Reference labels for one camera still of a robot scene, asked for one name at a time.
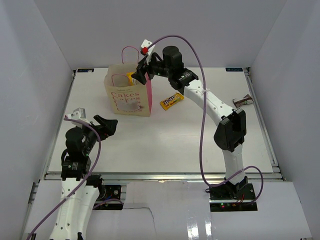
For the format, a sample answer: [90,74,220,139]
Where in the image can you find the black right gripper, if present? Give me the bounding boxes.
[132,51,173,85]

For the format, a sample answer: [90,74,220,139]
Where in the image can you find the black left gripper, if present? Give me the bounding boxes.
[77,114,118,155]

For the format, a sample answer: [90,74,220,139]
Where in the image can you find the yellow snack packet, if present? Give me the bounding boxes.
[126,72,140,86]

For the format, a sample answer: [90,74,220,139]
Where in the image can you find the cream pink paper bag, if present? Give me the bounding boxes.
[103,45,153,118]

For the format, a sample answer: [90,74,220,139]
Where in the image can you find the yellow M&M's candy packet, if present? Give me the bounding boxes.
[159,92,184,111]

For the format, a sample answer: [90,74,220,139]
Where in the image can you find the brown chocolate bar wrapper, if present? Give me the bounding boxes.
[232,94,254,108]

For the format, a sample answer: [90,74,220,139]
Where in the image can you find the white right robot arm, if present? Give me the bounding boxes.
[132,40,248,200]

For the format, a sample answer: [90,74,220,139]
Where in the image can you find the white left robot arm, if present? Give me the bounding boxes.
[49,107,122,240]

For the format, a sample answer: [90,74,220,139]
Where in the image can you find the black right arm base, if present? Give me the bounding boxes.
[205,176,258,213]

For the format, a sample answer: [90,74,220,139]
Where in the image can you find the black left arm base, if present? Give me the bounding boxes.
[86,175,122,203]

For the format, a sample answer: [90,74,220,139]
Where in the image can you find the white front cover panel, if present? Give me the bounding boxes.
[21,181,313,240]

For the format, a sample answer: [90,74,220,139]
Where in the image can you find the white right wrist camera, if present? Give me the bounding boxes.
[140,39,155,64]

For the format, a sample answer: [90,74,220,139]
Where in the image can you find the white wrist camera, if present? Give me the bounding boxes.
[63,107,90,128]
[140,39,155,64]

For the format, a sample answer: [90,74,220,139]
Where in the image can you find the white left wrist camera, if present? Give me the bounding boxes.
[63,107,90,128]

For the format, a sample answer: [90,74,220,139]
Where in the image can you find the aluminium table edge rail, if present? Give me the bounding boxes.
[44,171,283,182]

